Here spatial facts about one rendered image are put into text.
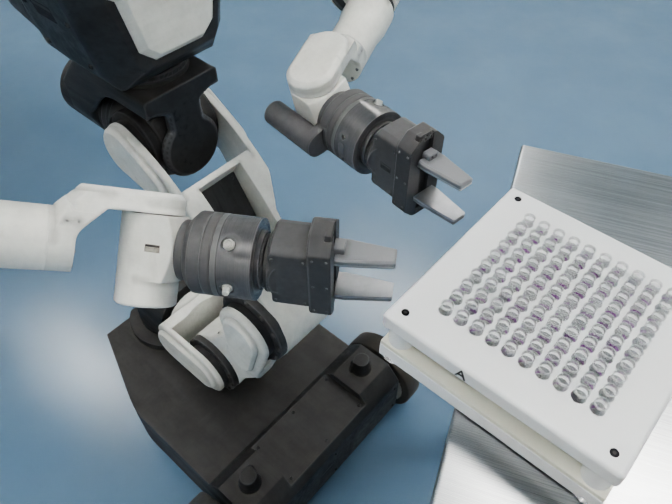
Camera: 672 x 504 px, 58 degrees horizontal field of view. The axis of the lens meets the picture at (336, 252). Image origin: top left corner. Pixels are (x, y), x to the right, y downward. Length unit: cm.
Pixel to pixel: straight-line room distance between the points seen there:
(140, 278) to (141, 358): 92
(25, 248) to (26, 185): 178
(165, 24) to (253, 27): 228
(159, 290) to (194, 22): 37
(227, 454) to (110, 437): 39
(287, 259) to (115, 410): 117
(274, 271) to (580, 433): 31
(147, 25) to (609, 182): 63
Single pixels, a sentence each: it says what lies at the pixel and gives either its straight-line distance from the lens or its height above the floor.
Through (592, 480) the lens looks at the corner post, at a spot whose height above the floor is 92.
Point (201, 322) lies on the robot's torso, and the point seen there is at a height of 28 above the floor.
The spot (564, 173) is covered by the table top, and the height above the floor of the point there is 89.
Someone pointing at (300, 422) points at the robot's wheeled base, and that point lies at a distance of 139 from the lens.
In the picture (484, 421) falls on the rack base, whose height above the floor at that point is 90.
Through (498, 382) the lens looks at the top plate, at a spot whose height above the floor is 96.
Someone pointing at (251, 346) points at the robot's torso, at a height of 60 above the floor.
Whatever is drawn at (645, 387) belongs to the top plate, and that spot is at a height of 96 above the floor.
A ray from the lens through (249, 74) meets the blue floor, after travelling 274.
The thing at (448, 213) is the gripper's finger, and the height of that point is 93.
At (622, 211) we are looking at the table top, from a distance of 87.
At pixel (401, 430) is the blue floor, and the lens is 160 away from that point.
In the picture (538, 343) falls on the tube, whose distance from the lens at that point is 60.
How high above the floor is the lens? 144
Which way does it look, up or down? 48 degrees down
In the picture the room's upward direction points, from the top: straight up
